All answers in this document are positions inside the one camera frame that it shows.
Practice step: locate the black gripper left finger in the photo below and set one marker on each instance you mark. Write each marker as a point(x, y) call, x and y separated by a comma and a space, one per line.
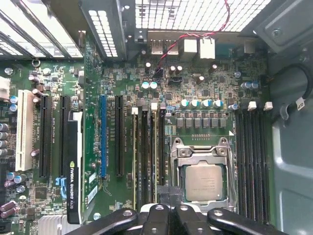
point(159, 220)

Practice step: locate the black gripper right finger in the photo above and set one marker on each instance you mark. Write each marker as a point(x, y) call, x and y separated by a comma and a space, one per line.
point(185, 220)

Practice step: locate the black RAM slot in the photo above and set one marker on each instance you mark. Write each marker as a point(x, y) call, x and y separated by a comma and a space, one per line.
point(240, 159)
point(265, 159)
point(143, 159)
point(249, 159)
point(257, 159)
point(162, 151)

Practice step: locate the silver CPU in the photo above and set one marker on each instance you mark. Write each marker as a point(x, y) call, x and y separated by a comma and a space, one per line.
point(203, 181)

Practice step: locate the metal locking lever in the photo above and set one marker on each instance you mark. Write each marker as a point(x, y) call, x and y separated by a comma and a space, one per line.
point(232, 176)

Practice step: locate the metal socket cover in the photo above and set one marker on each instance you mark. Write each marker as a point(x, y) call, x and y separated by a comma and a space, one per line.
point(205, 156)

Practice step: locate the black graphics card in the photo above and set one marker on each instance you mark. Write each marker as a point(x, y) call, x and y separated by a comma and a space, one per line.
point(73, 171)

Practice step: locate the blue expansion slot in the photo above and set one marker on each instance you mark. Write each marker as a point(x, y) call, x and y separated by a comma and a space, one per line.
point(104, 137)

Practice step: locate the silver finned heatsink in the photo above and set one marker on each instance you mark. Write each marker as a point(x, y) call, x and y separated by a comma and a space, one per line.
point(51, 226)

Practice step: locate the silver green capacitor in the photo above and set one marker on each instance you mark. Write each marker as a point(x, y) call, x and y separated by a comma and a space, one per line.
point(184, 103)
point(217, 103)
point(194, 102)
point(206, 102)

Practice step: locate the black open PC case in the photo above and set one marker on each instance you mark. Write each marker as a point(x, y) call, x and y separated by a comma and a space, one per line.
point(293, 171)

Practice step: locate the green motherboard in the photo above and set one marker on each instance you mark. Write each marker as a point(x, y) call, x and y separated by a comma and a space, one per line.
point(122, 80)

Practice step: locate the white expansion slot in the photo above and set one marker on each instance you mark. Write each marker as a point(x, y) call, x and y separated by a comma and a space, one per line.
point(24, 132)

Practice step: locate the white rear port block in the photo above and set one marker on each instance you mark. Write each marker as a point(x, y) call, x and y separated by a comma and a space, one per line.
point(207, 49)
point(190, 46)

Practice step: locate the white board connector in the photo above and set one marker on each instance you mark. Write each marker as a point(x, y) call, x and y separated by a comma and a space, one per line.
point(3, 88)

